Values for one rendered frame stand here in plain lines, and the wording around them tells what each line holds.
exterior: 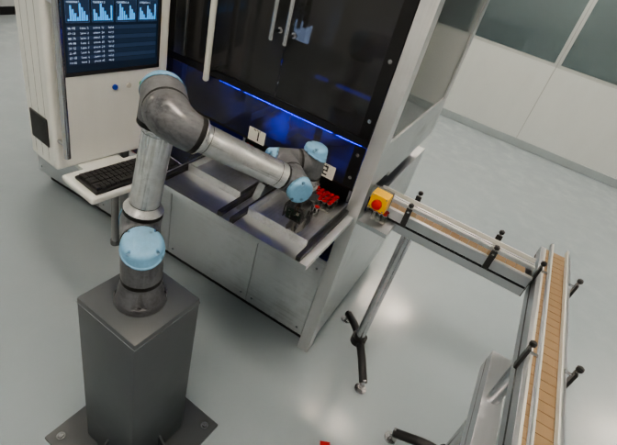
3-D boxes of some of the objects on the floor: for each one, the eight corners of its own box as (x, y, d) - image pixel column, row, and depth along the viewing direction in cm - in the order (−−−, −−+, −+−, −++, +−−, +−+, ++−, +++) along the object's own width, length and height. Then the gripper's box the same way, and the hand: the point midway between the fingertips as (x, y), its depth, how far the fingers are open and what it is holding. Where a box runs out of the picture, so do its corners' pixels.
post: (302, 339, 235) (483, -159, 118) (312, 344, 234) (505, -154, 116) (297, 346, 230) (478, -165, 113) (306, 352, 229) (501, -161, 111)
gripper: (286, 185, 142) (274, 236, 154) (310, 198, 139) (295, 249, 151) (299, 176, 149) (286, 226, 161) (322, 188, 146) (307, 237, 158)
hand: (296, 230), depth 157 cm, fingers closed, pressing on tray
